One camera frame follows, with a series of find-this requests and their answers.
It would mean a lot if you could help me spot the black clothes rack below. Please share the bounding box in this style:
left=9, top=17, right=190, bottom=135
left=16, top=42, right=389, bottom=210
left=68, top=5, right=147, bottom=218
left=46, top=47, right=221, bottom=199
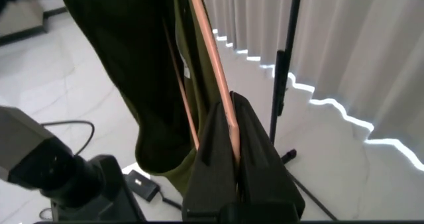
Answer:
left=268, top=0, right=339, bottom=221

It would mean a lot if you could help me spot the black power adapter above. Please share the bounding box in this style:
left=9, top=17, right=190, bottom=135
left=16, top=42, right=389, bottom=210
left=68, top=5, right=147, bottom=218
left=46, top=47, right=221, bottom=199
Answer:
left=124, top=169, right=183, bottom=212

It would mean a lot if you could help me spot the white curtain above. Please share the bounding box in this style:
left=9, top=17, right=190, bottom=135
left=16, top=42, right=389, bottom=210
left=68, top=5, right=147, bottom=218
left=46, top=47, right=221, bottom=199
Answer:
left=198, top=0, right=424, bottom=172

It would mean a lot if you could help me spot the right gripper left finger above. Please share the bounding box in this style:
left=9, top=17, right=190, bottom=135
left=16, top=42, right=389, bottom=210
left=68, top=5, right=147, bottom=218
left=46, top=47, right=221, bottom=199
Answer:
left=182, top=101, right=239, bottom=222

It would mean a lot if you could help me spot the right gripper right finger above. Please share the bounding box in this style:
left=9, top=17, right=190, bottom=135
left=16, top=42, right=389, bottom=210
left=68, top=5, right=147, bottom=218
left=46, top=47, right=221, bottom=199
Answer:
left=231, top=91, right=305, bottom=222

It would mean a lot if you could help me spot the green shirt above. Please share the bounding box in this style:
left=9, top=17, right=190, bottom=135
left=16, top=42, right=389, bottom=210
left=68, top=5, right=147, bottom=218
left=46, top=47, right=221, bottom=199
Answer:
left=59, top=0, right=229, bottom=197

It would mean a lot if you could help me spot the thin black cable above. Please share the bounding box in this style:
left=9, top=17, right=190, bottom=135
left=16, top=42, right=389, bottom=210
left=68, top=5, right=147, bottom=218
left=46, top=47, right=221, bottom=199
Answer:
left=39, top=119, right=96, bottom=157

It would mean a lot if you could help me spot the pink clothes hanger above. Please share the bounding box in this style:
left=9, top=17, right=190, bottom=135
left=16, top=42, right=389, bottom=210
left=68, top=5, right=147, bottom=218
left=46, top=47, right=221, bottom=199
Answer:
left=161, top=0, right=242, bottom=167

